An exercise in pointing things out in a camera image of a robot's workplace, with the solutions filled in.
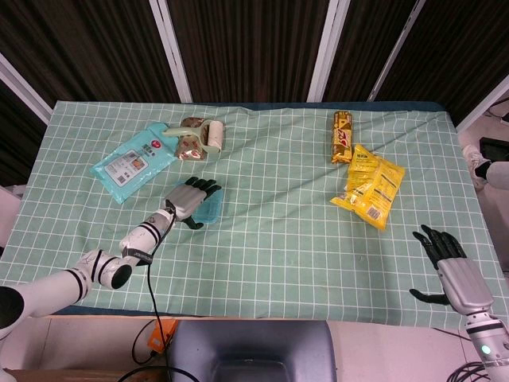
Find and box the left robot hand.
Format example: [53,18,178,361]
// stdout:
[163,176,223,232]

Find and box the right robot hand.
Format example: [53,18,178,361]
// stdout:
[409,224,495,316]

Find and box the blue plastic lid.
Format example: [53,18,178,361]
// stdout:
[173,180,225,227]

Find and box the shiny brown snack packet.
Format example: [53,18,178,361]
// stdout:
[173,116,210,162]

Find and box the light blue wet wipes pack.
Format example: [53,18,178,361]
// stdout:
[87,122,178,205]

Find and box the pale green lint roller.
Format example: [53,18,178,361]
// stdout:
[162,119,225,157]

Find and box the green checked tablecloth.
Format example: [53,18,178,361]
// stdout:
[0,99,505,324]

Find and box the white sneaker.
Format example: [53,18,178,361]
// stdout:
[460,142,494,186]

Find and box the yellow snack bag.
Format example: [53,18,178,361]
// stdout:
[330,143,406,232]

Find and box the orange device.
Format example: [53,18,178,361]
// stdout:
[146,318,180,354]

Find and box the black case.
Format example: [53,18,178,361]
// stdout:
[478,136,509,161]

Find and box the golden biscuit pack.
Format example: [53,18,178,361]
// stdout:
[330,110,356,166]

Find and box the black cable bundle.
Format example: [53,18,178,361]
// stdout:
[446,357,492,382]

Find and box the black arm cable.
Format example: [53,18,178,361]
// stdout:
[130,200,192,382]

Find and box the white partition frame post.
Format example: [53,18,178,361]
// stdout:
[454,74,509,133]
[367,0,427,103]
[148,0,194,104]
[307,0,352,103]
[0,50,53,125]

